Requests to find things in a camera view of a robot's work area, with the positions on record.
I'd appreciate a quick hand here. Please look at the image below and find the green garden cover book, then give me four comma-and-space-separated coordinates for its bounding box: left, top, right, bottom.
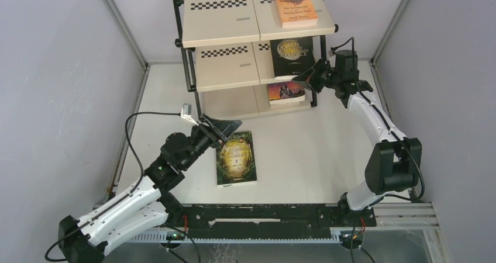
216, 131, 257, 187

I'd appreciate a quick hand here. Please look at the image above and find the cream three-tier shelf rack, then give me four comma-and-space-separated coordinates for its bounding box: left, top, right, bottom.
173, 0, 338, 119

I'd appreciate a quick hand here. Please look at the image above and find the black mounting base rail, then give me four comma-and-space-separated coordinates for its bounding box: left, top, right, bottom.
161, 201, 377, 241

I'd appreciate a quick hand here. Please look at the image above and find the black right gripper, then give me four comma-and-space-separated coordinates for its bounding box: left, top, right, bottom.
292, 57, 341, 94

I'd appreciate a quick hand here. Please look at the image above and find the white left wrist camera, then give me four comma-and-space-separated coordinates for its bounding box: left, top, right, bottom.
180, 103, 198, 126

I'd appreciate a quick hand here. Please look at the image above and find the dark black-green book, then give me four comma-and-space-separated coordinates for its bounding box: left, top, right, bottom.
270, 37, 315, 80

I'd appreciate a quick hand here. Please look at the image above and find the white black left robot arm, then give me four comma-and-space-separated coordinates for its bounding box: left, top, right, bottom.
55, 114, 242, 262

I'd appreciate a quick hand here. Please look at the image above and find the orange paperback book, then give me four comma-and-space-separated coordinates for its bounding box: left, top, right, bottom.
275, 0, 318, 29

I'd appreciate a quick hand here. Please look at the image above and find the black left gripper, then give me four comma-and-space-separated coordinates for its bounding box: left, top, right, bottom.
180, 113, 241, 170

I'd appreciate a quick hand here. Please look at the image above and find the black left camera cable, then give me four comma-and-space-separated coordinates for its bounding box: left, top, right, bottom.
44, 112, 183, 263

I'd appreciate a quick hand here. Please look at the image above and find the Jane Eyre blue book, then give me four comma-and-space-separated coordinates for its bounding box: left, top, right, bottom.
267, 82, 306, 106

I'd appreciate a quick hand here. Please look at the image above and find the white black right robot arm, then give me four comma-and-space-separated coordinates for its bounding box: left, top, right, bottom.
292, 50, 424, 226

